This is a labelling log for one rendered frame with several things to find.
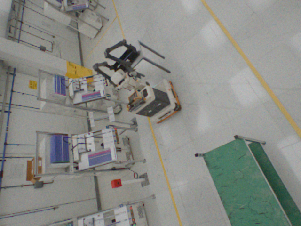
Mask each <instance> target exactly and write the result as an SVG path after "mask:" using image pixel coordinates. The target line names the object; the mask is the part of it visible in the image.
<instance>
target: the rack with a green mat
mask: <svg viewBox="0 0 301 226"><path fill-rule="evenodd" d="M234 138H235V139H234V140H232V141H230V142H228V143H225V144H223V145H221V146H219V147H217V148H215V149H213V150H210V151H208V152H206V153H197V154H194V155H195V157H203V159H204V161H205V163H206V166H207V168H208V171H209V173H210V176H211V178H212V180H213V183H214V185H215V188H216V190H217V193H218V195H219V197H220V199H221V202H222V204H223V207H224V209H225V212H226V214H227V217H228V219H229V221H230V224H231V226H301V211H300V209H299V207H298V206H297V204H296V202H295V201H294V199H293V197H292V196H291V194H290V192H289V191H288V189H287V187H286V185H285V184H284V182H283V180H282V178H281V177H280V175H279V173H278V172H277V170H276V168H275V167H274V165H273V163H272V162H271V160H270V158H269V157H268V155H267V153H266V152H265V150H264V148H263V146H262V145H261V144H266V142H265V141H261V140H257V139H253V138H249V137H244V136H240V135H235V136H234ZM246 141H248V142H251V143H249V144H247V143H246Z"/></svg>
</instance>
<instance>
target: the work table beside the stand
mask: <svg viewBox="0 0 301 226"><path fill-rule="evenodd" d="M140 45H141V46H143V47H144V48H146V49H148V50H149V51H151V52H153V53H154V54H156V55H158V56H159V57H161V58H163V59H165V57H164V56H163V55H161V54H159V53H158V52H156V51H154V50H153V49H151V48H150V47H148V46H146V45H145V44H143V43H142V42H140V41H139V40H137V41H136V43H135V44H134V45H133V46H134V47H136V51H137V55H136V56H135V57H134V59H133V60H132V61H131V63H132V65H131V67H132V68H135V67H136V66H137V65H138V64H139V63H140V62H141V61H142V60H145V61H147V62H149V63H151V64H152V65H154V66H156V67H158V68H160V69H162V70H164V71H166V72H167V73H171V72H170V70H168V69H166V68H164V67H162V66H160V65H158V64H157V63H155V62H153V61H151V60H149V59H148V58H146V57H144V56H143V52H142V49H141V46H140ZM123 72H124V73H128V72H129V70H127V69H126V68H124V69H123ZM136 73H137V74H139V75H140V76H142V77H145V75H144V74H141V73H139V72H136Z"/></svg>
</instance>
